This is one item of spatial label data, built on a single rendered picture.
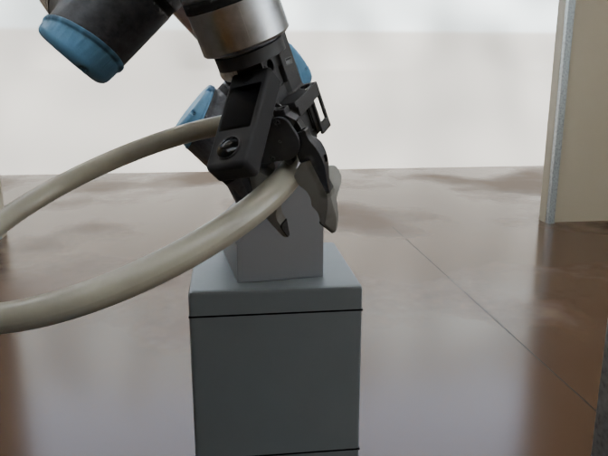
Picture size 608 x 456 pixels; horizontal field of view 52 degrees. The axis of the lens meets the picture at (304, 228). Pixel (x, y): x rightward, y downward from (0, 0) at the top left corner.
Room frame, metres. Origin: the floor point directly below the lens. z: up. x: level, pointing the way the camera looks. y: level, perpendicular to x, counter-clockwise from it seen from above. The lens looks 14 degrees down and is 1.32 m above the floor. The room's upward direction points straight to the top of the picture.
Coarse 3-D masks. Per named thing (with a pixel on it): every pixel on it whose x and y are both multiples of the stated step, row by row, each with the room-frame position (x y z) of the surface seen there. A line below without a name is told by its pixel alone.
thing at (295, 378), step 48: (192, 288) 1.36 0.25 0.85; (240, 288) 1.35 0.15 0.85; (288, 288) 1.36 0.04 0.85; (336, 288) 1.37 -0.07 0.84; (192, 336) 1.33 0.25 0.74; (240, 336) 1.34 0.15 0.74; (288, 336) 1.35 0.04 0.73; (336, 336) 1.37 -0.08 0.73; (192, 384) 1.34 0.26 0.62; (240, 384) 1.34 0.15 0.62; (288, 384) 1.35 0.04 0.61; (336, 384) 1.37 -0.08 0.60; (240, 432) 1.34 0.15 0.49; (288, 432) 1.35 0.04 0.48; (336, 432) 1.37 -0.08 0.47
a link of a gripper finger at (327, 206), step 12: (300, 168) 0.64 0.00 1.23; (312, 168) 0.64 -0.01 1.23; (336, 168) 0.69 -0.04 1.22; (300, 180) 0.65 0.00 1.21; (312, 180) 0.64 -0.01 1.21; (336, 180) 0.68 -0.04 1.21; (312, 192) 0.65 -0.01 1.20; (324, 192) 0.64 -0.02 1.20; (336, 192) 0.67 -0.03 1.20; (312, 204) 0.65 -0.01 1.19; (324, 204) 0.65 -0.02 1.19; (336, 204) 0.65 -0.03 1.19; (324, 216) 0.65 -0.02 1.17; (336, 216) 0.65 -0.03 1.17; (336, 228) 0.67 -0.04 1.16
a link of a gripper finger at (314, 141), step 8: (304, 128) 0.63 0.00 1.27; (304, 136) 0.63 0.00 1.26; (312, 136) 0.63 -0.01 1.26; (304, 144) 0.63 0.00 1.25; (312, 144) 0.63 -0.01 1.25; (320, 144) 0.64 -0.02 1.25; (304, 152) 0.63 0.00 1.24; (312, 152) 0.63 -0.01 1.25; (320, 152) 0.63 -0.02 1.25; (304, 160) 0.64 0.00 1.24; (312, 160) 0.63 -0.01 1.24; (320, 160) 0.63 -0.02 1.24; (320, 168) 0.63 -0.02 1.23; (320, 176) 0.64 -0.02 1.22; (328, 176) 0.64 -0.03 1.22; (328, 184) 0.64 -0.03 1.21; (328, 192) 0.64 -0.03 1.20
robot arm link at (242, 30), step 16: (256, 0) 0.60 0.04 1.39; (272, 0) 0.62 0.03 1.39; (192, 16) 0.61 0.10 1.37; (208, 16) 0.60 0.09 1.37; (224, 16) 0.60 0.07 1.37; (240, 16) 0.60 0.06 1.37; (256, 16) 0.60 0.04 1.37; (272, 16) 0.61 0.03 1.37; (208, 32) 0.61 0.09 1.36; (224, 32) 0.60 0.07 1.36; (240, 32) 0.60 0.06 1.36; (256, 32) 0.60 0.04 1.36; (272, 32) 0.61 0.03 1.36; (208, 48) 0.61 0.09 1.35; (224, 48) 0.60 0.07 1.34; (240, 48) 0.60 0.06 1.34; (256, 48) 0.62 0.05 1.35
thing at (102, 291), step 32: (192, 128) 0.96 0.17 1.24; (96, 160) 0.96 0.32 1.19; (128, 160) 0.97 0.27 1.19; (32, 192) 0.90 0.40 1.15; (64, 192) 0.93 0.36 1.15; (256, 192) 0.61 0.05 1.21; (288, 192) 0.63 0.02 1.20; (0, 224) 0.84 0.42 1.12; (224, 224) 0.57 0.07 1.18; (256, 224) 0.60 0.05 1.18; (160, 256) 0.54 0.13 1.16; (192, 256) 0.55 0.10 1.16; (64, 288) 0.54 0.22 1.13; (96, 288) 0.53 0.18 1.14; (128, 288) 0.53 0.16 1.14; (0, 320) 0.54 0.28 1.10; (32, 320) 0.53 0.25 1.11; (64, 320) 0.53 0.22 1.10
